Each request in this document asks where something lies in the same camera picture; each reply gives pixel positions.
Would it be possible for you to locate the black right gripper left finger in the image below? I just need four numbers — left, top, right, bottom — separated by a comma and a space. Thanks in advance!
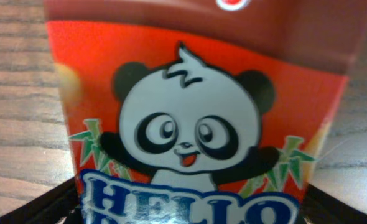
0, 177, 83, 224

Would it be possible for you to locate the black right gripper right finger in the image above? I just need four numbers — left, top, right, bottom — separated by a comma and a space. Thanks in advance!
297, 184, 367, 224

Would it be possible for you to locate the red Hello Panda box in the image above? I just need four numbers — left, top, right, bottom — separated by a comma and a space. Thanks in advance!
44, 0, 367, 223

